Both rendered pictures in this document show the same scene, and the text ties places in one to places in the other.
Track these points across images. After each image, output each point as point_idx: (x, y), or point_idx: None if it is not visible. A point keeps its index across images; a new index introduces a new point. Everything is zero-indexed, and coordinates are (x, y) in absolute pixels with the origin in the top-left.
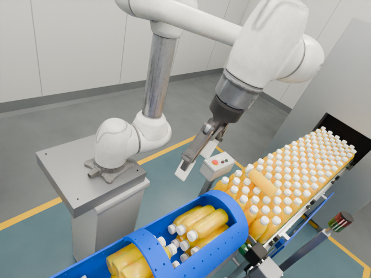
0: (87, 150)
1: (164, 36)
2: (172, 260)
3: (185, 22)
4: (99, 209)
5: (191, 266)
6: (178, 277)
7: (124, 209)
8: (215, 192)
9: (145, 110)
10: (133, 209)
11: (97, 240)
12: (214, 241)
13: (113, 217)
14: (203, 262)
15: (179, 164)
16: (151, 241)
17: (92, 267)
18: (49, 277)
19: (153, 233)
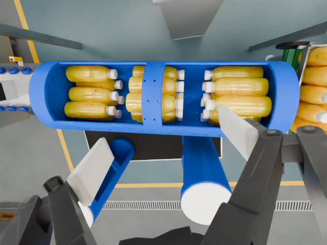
0: None
1: None
2: (196, 93)
3: None
4: (155, 1)
5: (180, 131)
6: (164, 131)
7: (196, 5)
8: (288, 79)
9: None
10: (210, 7)
11: (166, 20)
12: (219, 130)
13: (181, 8)
14: (196, 134)
15: (86, 154)
16: (154, 95)
17: (123, 65)
18: (81, 62)
19: (188, 66)
